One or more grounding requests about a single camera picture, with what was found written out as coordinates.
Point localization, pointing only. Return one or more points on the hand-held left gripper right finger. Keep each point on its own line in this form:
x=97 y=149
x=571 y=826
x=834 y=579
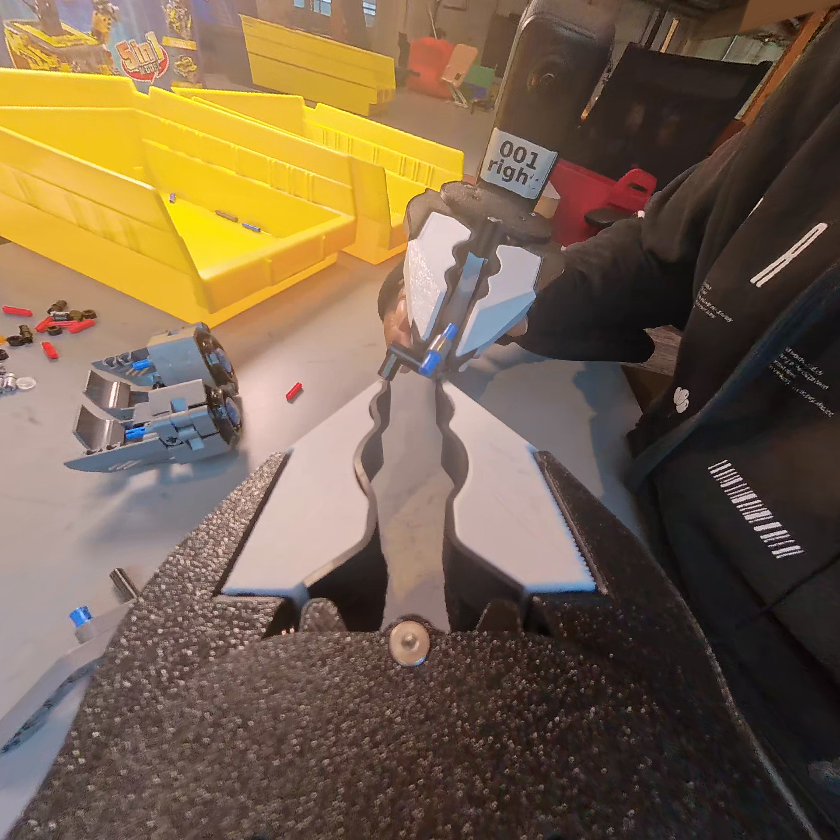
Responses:
x=518 y=518

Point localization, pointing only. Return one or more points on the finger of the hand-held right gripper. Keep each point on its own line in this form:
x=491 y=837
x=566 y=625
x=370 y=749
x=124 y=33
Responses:
x=426 y=275
x=508 y=289

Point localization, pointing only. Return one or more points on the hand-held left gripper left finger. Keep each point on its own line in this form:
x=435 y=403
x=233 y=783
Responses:
x=308 y=518

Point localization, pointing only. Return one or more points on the black connector with blue pins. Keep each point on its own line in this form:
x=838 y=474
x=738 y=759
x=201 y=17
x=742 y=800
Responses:
x=396 y=361

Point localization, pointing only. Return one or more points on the red toy pin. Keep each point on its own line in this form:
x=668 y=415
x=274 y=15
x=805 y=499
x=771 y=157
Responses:
x=294 y=392

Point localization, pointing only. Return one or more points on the person's right forearm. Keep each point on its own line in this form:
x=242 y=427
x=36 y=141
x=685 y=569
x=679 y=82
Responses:
x=604 y=295

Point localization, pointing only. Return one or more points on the grey desk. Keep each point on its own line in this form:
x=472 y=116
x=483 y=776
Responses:
x=164 y=525

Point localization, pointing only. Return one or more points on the person's right hand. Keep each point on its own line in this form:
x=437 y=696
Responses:
x=397 y=321

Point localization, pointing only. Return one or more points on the small beige chair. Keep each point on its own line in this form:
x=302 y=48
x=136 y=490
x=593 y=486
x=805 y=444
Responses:
x=459 y=65

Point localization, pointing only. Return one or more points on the red chair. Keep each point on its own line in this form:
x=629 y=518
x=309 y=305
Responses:
x=590 y=190

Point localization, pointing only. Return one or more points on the grey twin engine toy assembly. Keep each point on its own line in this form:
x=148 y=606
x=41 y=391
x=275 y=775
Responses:
x=174 y=354

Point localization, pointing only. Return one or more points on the grey beam with black axle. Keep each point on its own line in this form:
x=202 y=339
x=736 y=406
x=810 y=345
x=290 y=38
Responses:
x=88 y=633

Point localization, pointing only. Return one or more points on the scattered small building pieces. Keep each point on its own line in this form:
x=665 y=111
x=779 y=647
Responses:
x=65 y=323

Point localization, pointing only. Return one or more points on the large yellow storage bin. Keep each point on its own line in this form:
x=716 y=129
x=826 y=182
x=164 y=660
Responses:
x=98 y=210

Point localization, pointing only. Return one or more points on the toy kit box with badge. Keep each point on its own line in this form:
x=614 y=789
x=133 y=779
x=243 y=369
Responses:
x=52 y=33

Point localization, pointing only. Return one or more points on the wooden post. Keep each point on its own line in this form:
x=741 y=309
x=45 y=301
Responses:
x=791 y=62

